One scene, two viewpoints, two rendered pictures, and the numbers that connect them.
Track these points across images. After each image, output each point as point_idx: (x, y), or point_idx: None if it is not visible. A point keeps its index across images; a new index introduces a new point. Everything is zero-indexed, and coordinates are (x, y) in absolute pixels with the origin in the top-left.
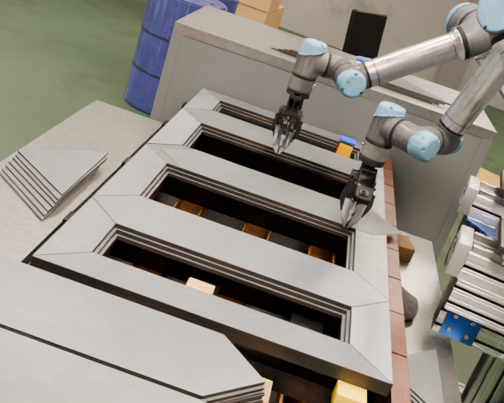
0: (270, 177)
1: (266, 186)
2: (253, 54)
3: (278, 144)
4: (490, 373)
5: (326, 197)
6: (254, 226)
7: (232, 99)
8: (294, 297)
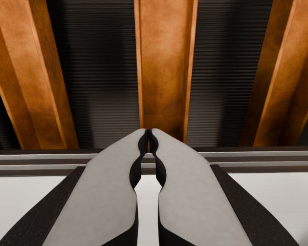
0: (157, 185)
1: (156, 229)
2: None
3: (141, 152)
4: None
5: (306, 187)
6: (156, 124)
7: None
8: None
